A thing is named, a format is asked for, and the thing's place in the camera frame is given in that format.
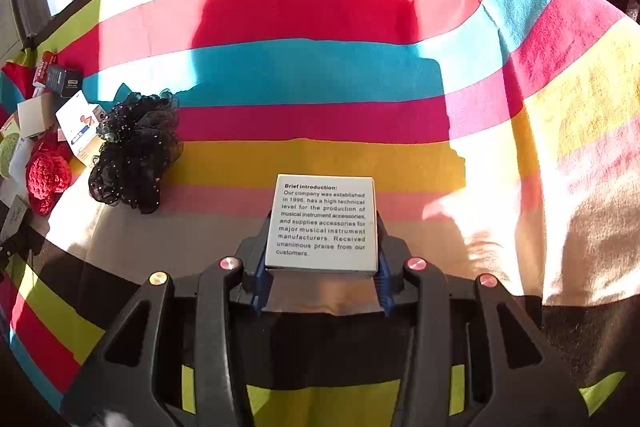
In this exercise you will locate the grey small box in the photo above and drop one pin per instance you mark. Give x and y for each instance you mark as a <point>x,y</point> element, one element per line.
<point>12,217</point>

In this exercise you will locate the beige cardboard box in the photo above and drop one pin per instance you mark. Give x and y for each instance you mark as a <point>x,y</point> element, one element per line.
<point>36,114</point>

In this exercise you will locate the striped colourful tablecloth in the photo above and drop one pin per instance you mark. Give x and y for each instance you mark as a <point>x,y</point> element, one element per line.
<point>320,72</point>

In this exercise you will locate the red and white packet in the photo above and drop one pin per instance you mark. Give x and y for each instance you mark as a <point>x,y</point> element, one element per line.
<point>42,67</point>

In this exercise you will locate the red crocheted flower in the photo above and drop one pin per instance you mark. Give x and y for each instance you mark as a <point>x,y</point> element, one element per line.
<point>46,174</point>

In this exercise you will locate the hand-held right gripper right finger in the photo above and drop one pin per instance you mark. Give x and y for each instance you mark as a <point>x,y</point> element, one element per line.
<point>384,283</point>

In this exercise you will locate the black lace scrunchie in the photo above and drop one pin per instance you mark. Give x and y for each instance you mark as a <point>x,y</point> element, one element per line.
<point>132,147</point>

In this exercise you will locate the white box with black text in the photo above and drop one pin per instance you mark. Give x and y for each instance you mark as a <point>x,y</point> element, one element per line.
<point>322,222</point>

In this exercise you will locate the white card with red print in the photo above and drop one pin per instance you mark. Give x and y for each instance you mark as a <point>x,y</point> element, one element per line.
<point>77,127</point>

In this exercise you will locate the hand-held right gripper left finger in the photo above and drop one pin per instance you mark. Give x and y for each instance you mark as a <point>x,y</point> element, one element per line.
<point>260,278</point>

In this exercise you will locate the green crocheted piece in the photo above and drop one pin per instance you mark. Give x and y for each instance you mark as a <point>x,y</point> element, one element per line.
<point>7,154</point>

